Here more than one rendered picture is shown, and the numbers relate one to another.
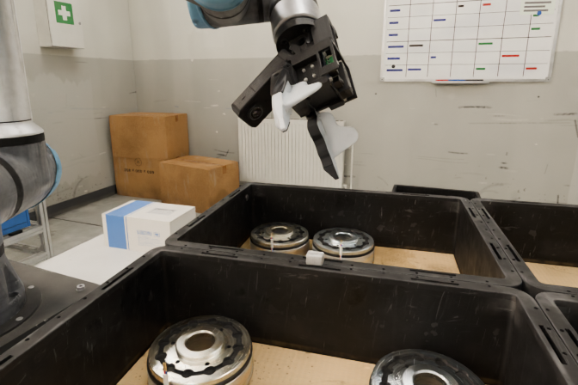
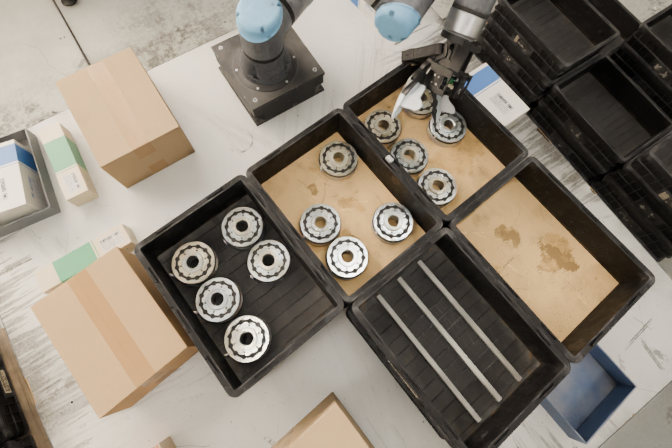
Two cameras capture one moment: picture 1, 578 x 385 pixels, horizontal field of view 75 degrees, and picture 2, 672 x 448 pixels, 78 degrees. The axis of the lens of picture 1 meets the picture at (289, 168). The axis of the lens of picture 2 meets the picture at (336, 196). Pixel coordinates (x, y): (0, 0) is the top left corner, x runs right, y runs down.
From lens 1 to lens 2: 0.75 m
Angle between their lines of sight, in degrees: 61
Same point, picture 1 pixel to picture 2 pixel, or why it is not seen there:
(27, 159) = not seen: outside the picture
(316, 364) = (376, 185)
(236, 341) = (350, 164)
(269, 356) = (363, 170)
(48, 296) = (300, 68)
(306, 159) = not seen: outside the picture
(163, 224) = not seen: hidden behind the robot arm
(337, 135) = (445, 104)
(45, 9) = not seen: outside the picture
